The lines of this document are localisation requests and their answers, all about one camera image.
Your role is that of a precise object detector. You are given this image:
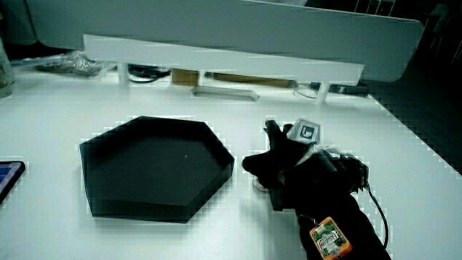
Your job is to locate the person's right hand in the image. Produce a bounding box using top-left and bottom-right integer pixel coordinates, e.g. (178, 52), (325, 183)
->
(241, 118), (370, 212)

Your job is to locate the person's right forearm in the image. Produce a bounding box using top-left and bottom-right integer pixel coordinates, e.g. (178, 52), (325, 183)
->
(295, 191), (393, 260)

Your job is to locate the white desk partition panel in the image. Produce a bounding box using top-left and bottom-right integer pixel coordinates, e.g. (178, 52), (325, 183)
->
(25, 0), (424, 83)

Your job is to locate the white desk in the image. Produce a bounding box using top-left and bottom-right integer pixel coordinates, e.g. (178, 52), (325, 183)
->
(0, 64), (462, 260)

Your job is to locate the orange circuit board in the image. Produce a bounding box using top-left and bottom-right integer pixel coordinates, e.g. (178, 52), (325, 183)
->
(309, 216), (353, 260)

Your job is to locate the long brown wooden stick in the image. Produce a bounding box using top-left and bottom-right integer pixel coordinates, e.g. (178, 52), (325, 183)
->
(204, 71), (297, 89)

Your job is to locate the black elongated device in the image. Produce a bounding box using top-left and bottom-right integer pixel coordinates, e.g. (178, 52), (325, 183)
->
(310, 82), (370, 98)

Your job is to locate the white shelf riser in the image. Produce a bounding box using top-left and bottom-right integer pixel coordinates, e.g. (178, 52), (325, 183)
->
(82, 34), (365, 105)

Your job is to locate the black hexagonal tray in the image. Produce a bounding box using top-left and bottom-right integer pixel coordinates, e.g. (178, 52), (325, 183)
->
(79, 116), (236, 224)

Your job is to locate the brown cardboard box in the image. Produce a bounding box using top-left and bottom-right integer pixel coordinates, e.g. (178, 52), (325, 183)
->
(171, 69), (200, 87)

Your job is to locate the crumpled clear plastic bag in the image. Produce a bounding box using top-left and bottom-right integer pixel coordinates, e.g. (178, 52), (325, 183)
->
(14, 50), (117, 77)

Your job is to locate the dark phone with blue screen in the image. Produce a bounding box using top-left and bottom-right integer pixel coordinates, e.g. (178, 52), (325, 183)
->
(0, 160), (27, 205)

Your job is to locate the clear plastic bottle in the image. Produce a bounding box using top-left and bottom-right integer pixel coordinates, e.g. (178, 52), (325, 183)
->
(0, 38), (16, 99)

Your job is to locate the thin black cable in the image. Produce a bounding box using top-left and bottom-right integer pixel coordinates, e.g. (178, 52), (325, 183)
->
(364, 183), (390, 249)

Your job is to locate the coiled black cable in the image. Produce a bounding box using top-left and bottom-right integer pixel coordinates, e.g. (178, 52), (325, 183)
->
(127, 64), (171, 84)

